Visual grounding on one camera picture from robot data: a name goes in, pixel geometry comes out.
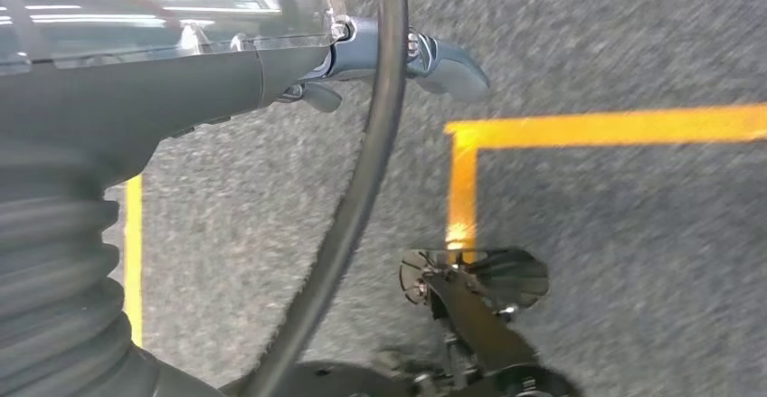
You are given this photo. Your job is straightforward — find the thick black cable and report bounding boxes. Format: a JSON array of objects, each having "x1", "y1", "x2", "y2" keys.
[{"x1": 238, "y1": 0, "x2": 411, "y2": 397}]

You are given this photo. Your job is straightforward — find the black robot foot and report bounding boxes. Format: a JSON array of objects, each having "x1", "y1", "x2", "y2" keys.
[{"x1": 218, "y1": 247, "x2": 582, "y2": 397}]

